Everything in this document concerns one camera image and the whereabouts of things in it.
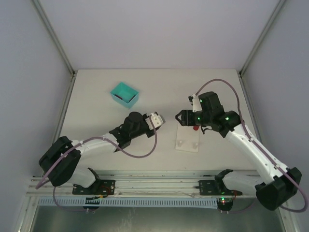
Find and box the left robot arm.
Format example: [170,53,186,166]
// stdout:
[35,112,165,189]

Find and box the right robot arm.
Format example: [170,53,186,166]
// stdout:
[175,91,302,211]

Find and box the teal plastic bin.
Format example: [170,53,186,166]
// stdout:
[110,82,139,109]

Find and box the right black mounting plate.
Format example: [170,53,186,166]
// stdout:
[195,180,243,196]

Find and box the black mounting plate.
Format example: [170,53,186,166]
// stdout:
[195,180,243,196]
[72,180,115,196]

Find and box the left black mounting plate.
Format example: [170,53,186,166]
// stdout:
[72,180,115,196]

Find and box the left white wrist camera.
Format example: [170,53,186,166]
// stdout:
[147,112,165,130]

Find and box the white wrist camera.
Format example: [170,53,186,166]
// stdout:
[147,112,165,130]
[188,94,202,113]

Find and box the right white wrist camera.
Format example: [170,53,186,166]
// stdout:
[188,94,202,113]

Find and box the white peg base plate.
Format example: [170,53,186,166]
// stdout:
[175,124,199,153]

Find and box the aluminium rail frame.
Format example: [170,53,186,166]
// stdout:
[29,69,259,198]

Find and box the white slotted cable duct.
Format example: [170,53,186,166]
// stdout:
[38,197,218,209]

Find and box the right aluminium corner post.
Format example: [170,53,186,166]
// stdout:
[238,0,287,78]

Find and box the aluminium corner post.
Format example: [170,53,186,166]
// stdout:
[30,0,75,76]
[238,0,287,78]

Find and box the left aluminium corner post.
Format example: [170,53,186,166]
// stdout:
[30,0,75,76]

